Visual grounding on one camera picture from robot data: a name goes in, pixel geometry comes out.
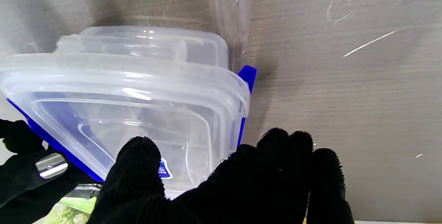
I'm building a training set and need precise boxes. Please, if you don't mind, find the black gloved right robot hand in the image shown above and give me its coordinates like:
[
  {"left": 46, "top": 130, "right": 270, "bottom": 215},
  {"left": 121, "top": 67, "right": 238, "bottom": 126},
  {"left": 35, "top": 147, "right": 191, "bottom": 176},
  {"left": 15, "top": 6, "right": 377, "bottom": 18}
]
[{"left": 0, "top": 119, "right": 100, "bottom": 224}]

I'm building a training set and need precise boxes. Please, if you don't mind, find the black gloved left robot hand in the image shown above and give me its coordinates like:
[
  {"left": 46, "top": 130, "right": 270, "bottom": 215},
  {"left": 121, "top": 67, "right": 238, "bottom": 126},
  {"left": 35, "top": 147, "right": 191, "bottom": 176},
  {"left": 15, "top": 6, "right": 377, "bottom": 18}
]
[{"left": 86, "top": 127, "right": 354, "bottom": 224}]

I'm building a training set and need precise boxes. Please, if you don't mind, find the clear lid with green sheet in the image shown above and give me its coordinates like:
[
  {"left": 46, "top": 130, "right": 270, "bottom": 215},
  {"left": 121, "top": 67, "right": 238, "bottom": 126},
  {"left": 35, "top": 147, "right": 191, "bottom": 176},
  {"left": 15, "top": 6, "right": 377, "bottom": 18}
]
[{"left": 59, "top": 184, "right": 102, "bottom": 214}]

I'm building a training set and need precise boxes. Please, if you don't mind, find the large clear lid blue sticker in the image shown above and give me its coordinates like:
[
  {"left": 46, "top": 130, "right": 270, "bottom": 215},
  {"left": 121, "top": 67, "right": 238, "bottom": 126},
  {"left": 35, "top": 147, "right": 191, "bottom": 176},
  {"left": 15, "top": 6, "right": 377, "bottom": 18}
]
[{"left": 0, "top": 53, "right": 251, "bottom": 197}]

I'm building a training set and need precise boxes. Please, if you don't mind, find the clear container with blue clips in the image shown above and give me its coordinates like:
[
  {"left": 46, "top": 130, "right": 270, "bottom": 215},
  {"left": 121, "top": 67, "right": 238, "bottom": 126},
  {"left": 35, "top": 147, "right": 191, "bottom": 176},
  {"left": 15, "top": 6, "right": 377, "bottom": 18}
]
[{"left": 5, "top": 26, "right": 258, "bottom": 183}]

